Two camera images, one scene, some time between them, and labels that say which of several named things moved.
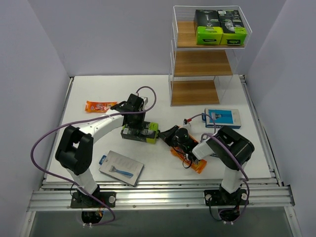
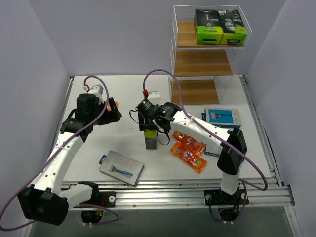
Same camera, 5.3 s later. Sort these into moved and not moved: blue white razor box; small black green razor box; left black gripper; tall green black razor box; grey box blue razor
Moved: left black gripper; small black green razor box
Not moved: tall green black razor box; blue white razor box; grey box blue razor
